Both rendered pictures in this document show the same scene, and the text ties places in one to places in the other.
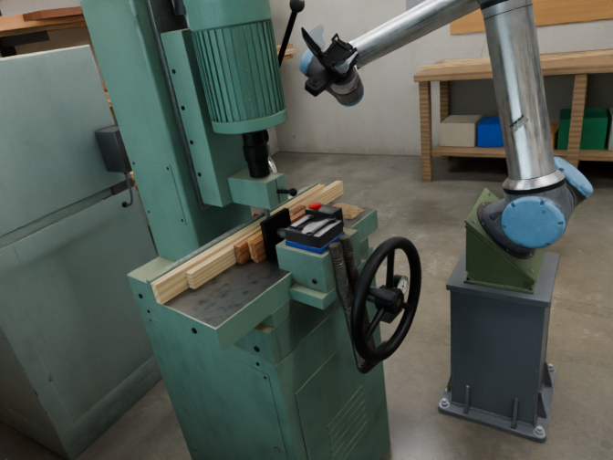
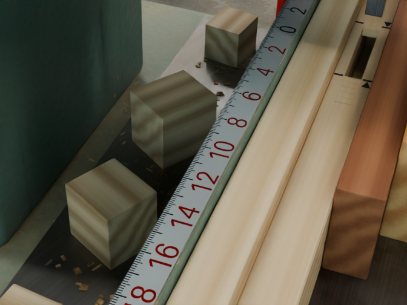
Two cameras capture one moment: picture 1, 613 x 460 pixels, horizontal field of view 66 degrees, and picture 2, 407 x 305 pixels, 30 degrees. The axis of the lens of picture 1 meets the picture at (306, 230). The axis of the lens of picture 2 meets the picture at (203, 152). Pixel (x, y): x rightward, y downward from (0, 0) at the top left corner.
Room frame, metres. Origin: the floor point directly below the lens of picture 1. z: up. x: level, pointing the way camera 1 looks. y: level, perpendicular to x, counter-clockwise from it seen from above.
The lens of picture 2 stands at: (0.82, 0.31, 1.15)
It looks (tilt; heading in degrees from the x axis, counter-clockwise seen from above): 40 degrees down; 336
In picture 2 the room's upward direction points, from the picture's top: 2 degrees clockwise
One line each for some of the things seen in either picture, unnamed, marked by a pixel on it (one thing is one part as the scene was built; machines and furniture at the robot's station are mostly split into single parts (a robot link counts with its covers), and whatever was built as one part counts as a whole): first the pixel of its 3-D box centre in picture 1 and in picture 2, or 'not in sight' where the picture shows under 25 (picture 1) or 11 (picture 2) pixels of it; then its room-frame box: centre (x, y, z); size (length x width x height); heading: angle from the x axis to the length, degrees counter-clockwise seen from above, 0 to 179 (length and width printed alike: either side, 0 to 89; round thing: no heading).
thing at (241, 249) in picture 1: (273, 232); (399, 74); (1.09, 0.08, 0.92); 0.26 x 0.02 x 0.05; 138
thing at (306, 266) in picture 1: (319, 255); not in sight; (0.95, -0.02, 0.92); 0.15 x 0.13 x 0.09; 138
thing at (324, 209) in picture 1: (317, 225); not in sight; (0.95, -0.03, 0.99); 0.13 x 0.11 x 0.06; 138
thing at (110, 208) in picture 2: not in sight; (112, 213); (1.15, 0.23, 0.82); 0.04 x 0.04 x 0.04; 21
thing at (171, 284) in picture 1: (253, 235); (311, 88); (1.09, 0.14, 0.93); 0.60 x 0.02 x 0.05; 138
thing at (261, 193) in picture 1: (258, 191); not in sight; (1.13, 0.10, 1.03); 0.14 x 0.07 x 0.09; 48
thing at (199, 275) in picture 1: (276, 226); (373, 38); (1.13, 0.07, 0.92); 0.59 x 0.02 x 0.04; 138
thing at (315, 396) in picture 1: (273, 379); not in sight; (1.19, 0.18, 0.36); 0.58 x 0.45 x 0.71; 48
